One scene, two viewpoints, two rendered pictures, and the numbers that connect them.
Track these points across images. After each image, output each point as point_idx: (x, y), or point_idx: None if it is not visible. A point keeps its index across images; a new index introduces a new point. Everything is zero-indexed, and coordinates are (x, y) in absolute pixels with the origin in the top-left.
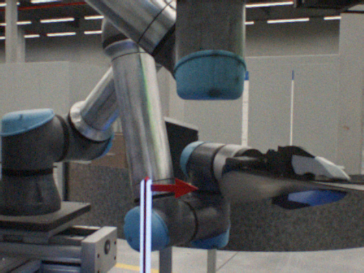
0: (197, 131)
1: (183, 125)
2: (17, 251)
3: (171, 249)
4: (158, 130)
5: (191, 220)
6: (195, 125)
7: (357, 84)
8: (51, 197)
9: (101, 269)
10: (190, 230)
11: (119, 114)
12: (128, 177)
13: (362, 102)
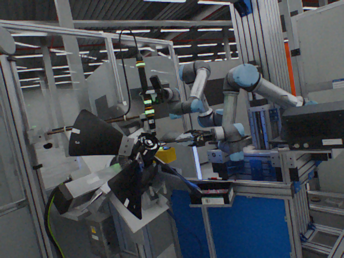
0: (282, 116)
1: (292, 111)
2: None
3: (281, 167)
4: (222, 119)
5: (222, 146)
6: (327, 109)
7: None
8: (284, 133)
9: (276, 163)
10: (222, 149)
11: (281, 105)
12: None
13: None
